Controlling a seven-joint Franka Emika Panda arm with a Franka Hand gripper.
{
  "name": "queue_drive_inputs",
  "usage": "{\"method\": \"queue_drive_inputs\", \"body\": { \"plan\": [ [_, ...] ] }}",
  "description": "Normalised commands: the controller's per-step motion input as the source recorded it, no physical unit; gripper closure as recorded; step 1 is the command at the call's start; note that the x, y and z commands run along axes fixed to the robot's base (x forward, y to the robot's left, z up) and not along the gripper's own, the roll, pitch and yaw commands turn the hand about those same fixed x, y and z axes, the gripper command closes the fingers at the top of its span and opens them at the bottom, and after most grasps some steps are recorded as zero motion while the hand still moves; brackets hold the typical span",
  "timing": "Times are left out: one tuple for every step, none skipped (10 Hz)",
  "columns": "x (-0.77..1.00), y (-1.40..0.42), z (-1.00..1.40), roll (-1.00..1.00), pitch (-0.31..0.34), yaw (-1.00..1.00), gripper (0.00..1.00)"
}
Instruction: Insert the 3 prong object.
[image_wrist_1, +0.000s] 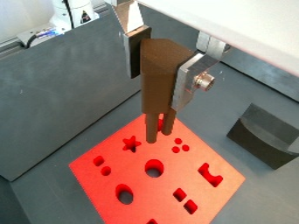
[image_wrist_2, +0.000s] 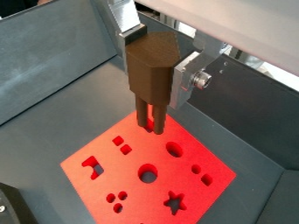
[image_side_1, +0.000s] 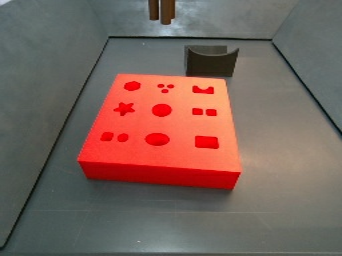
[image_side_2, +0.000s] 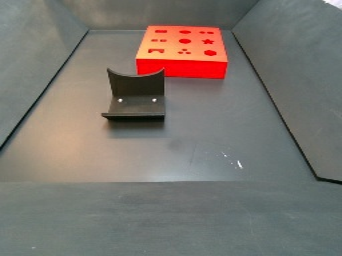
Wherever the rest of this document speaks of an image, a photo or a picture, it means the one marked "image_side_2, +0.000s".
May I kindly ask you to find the black curved holder stand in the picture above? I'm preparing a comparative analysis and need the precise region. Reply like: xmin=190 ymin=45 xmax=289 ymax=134
xmin=101 ymin=69 xmax=165 ymax=120

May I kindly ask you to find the red shape-sorter block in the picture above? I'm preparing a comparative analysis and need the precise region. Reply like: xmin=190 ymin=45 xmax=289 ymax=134
xmin=134 ymin=25 xmax=228 ymax=79

